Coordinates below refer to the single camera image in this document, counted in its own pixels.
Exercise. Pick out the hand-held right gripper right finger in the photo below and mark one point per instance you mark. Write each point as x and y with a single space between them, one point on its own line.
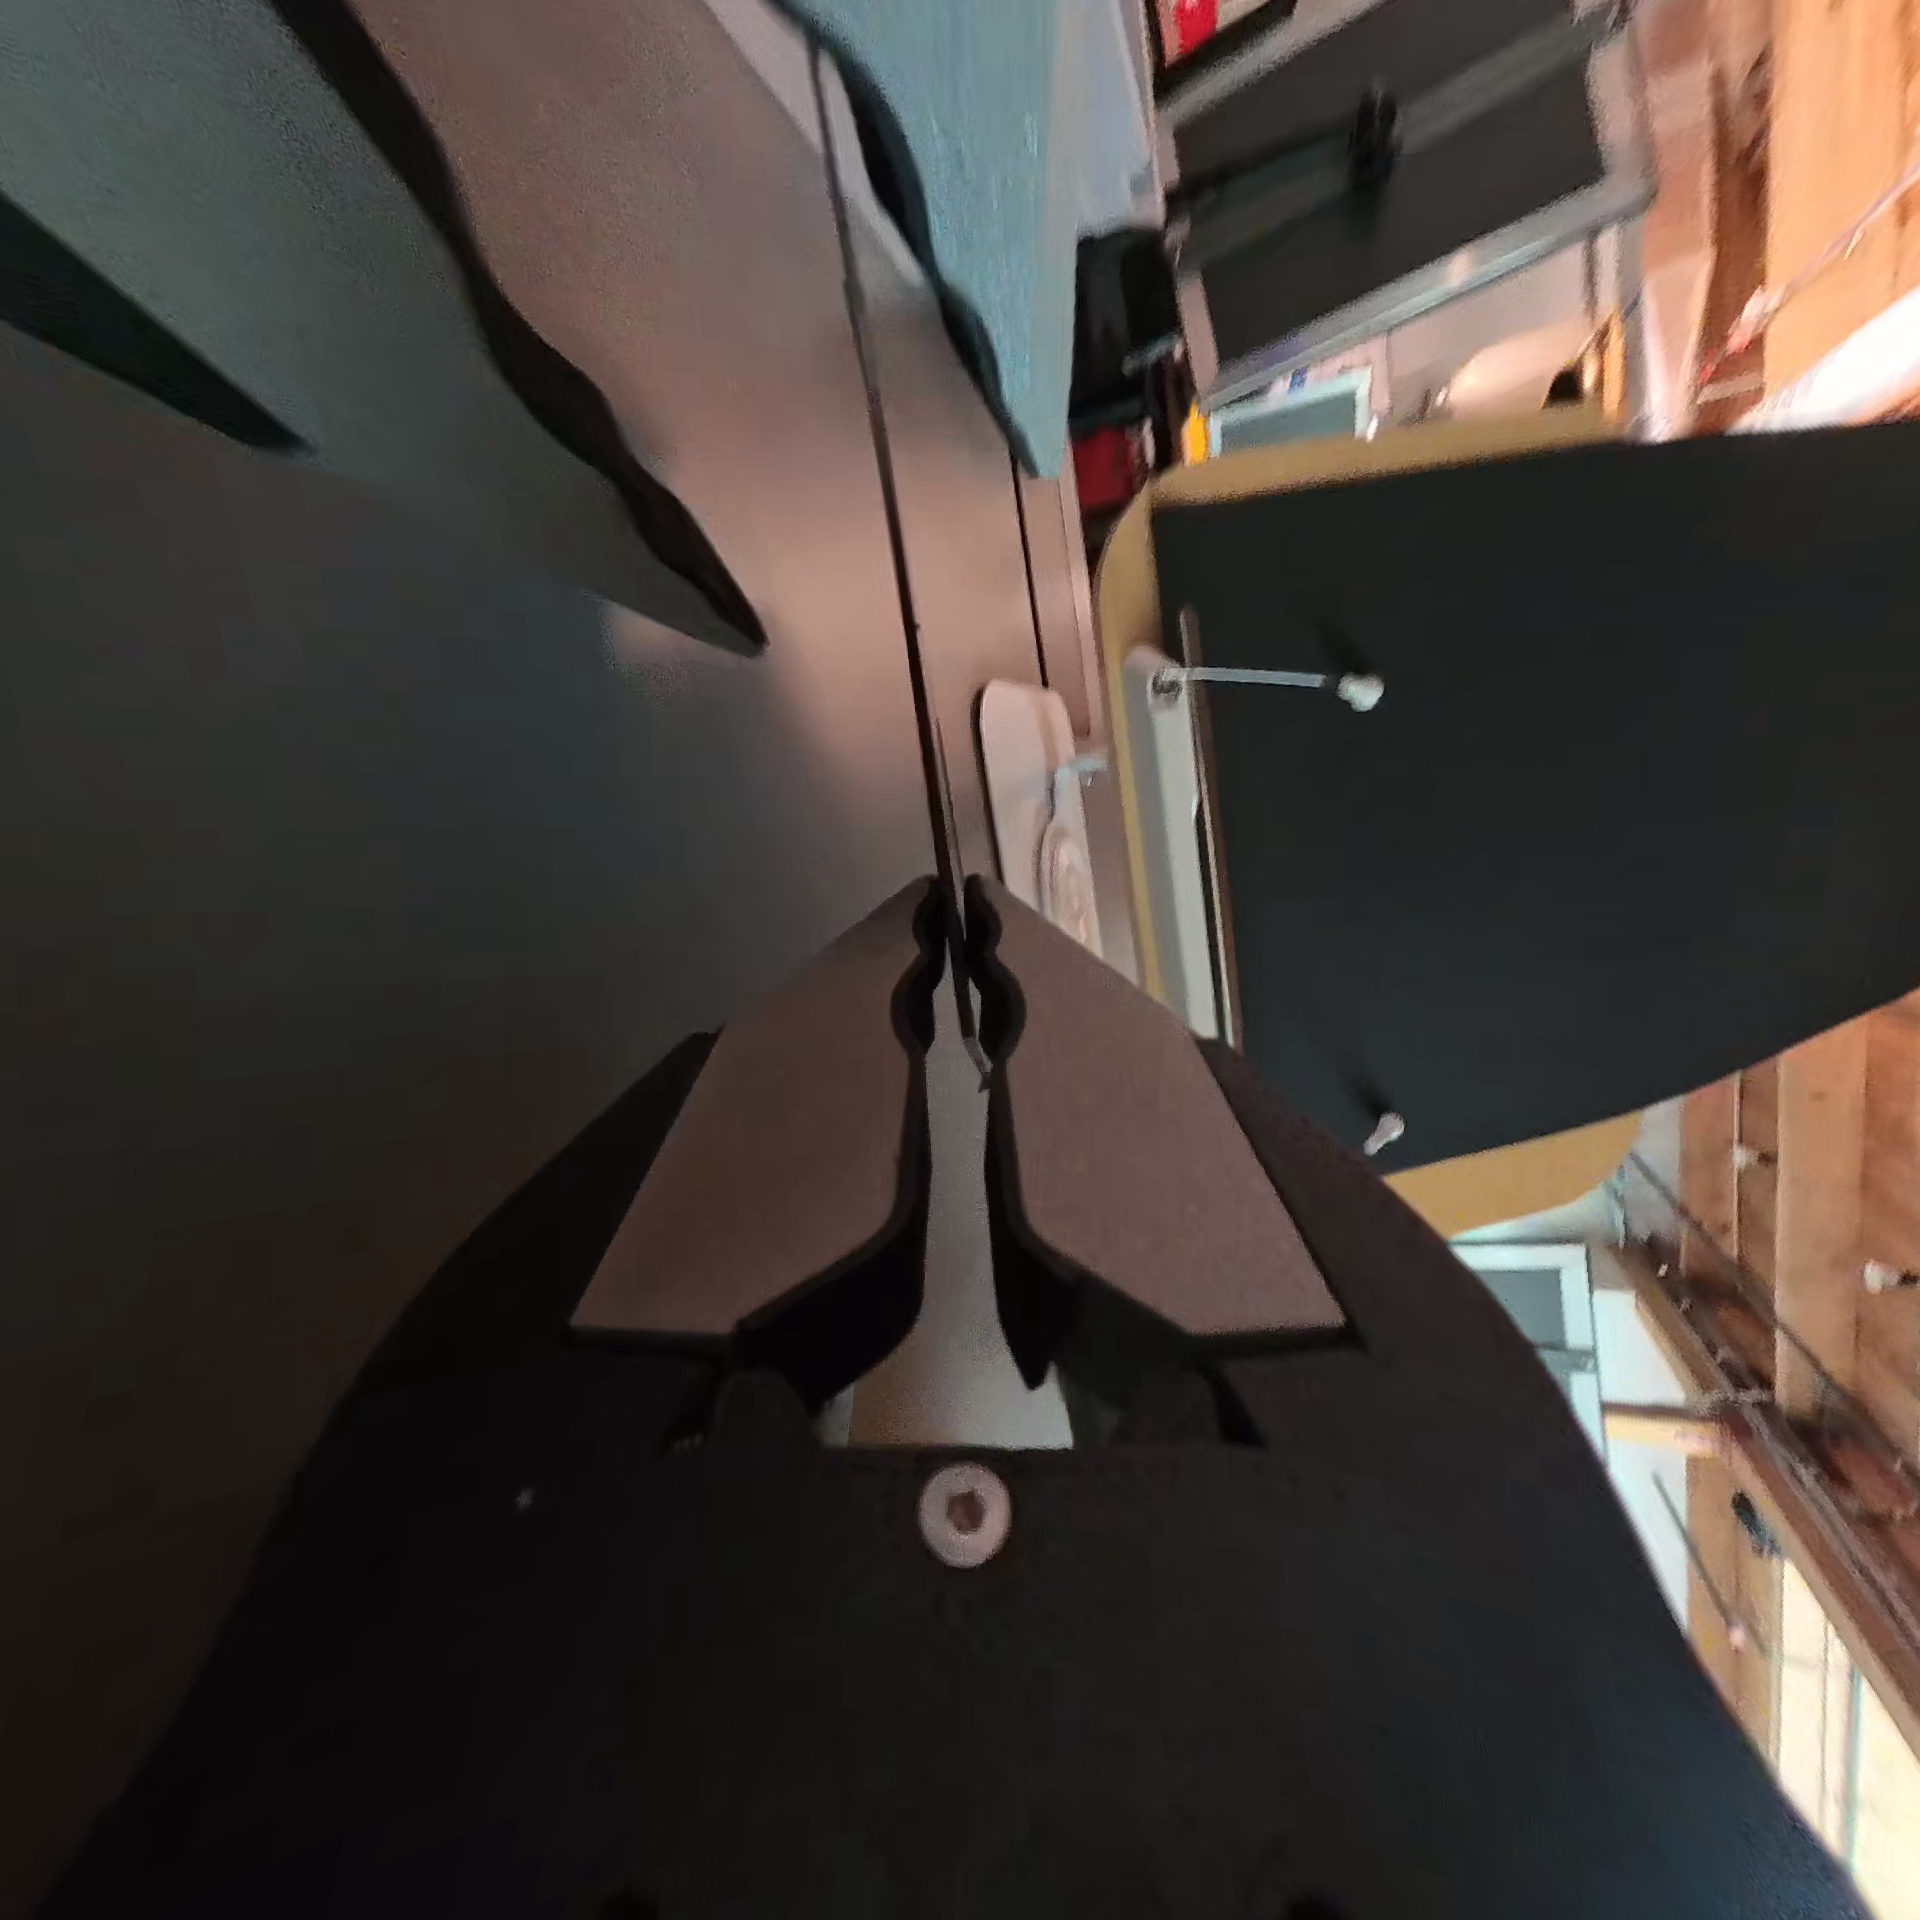
1155 1172

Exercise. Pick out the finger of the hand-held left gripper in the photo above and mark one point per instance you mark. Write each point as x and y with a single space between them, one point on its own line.
991 182
226 182

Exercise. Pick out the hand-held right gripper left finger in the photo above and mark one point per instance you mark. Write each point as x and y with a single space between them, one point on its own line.
780 1172

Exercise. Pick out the black board with wooden edge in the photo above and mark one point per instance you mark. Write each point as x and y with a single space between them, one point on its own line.
1501 827

